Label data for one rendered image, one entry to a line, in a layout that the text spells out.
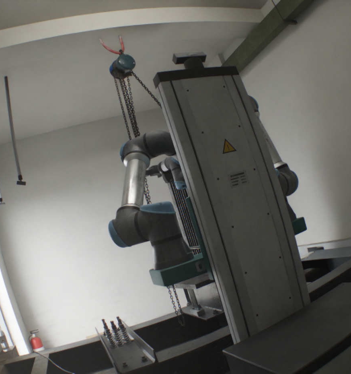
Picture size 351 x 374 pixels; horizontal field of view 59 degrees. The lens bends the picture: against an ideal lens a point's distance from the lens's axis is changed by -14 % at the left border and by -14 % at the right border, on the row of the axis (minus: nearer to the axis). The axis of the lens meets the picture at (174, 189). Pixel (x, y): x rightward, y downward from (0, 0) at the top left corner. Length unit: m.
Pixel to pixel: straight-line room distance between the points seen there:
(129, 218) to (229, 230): 0.36
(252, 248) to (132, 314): 3.36
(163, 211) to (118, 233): 0.20
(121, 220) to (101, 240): 3.06
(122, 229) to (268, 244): 0.52
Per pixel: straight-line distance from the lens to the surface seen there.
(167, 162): 1.93
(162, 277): 1.19
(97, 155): 4.55
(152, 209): 1.22
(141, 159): 1.52
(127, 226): 1.28
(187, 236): 2.48
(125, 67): 2.43
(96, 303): 4.38
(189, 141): 1.18
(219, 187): 1.18
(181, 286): 2.24
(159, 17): 2.73
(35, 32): 2.53
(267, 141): 1.63
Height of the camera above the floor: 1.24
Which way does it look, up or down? 6 degrees up
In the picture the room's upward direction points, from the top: 17 degrees counter-clockwise
